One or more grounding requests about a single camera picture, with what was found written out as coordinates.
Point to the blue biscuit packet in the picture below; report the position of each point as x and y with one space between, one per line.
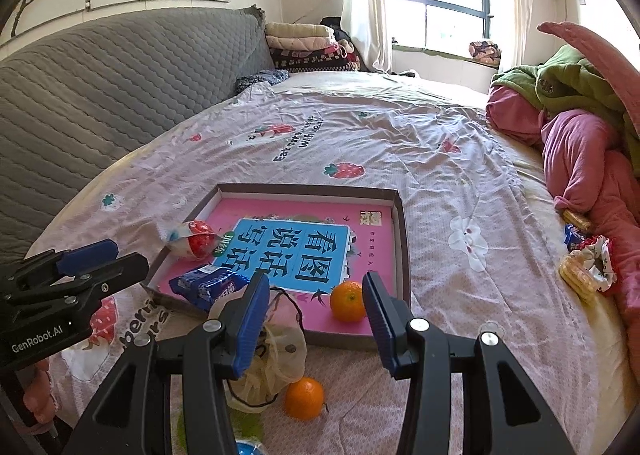
210 285

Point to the egg-shaped candy packet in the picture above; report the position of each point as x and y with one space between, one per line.
250 449
197 241

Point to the person's left hand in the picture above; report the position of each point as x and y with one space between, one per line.
40 400

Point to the yellow wafer packet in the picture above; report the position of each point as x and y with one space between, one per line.
577 221
575 275

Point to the grey shallow cardboard box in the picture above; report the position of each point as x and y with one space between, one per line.
403 260

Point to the small blue snack packet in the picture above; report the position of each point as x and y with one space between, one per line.
574 236

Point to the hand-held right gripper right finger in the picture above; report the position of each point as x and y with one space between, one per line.
382 330

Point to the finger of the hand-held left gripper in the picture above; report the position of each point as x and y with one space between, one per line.
90 255
120 275

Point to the blue knitted cloth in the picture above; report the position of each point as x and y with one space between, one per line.
260 79

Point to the dark clothing pile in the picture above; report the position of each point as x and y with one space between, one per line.
332 24

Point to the green quilted blanket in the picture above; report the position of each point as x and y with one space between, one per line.
565 80

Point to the grey quilted headboard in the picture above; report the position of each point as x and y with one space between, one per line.
100 100

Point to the pink children's book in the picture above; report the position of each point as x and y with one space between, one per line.
370 255

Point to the pink duvet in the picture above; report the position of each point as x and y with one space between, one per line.
580 150

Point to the strawberry print bed sheet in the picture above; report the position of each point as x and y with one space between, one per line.
425 160

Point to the floral cloth bundle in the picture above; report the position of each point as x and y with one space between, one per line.
484 50

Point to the cream folded blanket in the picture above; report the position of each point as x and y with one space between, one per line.
295 31

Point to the small snack wrappers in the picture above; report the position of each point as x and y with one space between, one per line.
602 255

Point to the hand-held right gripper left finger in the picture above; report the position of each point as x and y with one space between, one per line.
250 330

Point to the orange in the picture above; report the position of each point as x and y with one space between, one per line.
348 302
304 399

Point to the pink folded blanket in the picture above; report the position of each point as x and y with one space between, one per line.
300 46

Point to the dark checkered folded blanket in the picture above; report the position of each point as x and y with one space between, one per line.
310 62

